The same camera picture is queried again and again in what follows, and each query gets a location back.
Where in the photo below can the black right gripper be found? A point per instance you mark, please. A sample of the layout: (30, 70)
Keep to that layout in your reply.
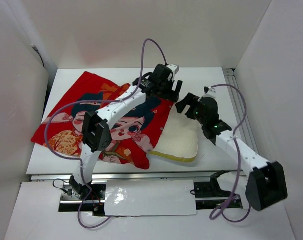
(190, 99)

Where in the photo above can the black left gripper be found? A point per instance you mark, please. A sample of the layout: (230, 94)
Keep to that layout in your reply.
(171, 95)

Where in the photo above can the cream quilted pillow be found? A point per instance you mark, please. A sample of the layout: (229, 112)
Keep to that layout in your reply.
(179, 139)

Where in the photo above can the red printed pillowcase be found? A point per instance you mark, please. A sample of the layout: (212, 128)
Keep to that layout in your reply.
(133, 136)

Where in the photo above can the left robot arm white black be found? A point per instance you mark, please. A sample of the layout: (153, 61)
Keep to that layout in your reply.
(111, 117)

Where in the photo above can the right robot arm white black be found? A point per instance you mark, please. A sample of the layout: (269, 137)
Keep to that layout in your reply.
(266, 183)

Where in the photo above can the white cover plate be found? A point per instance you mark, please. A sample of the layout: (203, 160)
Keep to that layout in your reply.
(127, 198)

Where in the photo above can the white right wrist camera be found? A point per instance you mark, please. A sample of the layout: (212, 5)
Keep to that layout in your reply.
(209, 92)

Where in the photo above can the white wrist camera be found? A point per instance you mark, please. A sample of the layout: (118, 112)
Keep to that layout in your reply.
(174, 68)
(209, 92)

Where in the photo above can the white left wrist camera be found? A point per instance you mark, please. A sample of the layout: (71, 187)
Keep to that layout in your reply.
(174, 68)

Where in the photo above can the aluminium side rail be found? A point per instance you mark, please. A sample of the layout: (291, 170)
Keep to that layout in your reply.
(245, 130)

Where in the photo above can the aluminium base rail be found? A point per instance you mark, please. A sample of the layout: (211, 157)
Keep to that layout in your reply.
(207, 191)

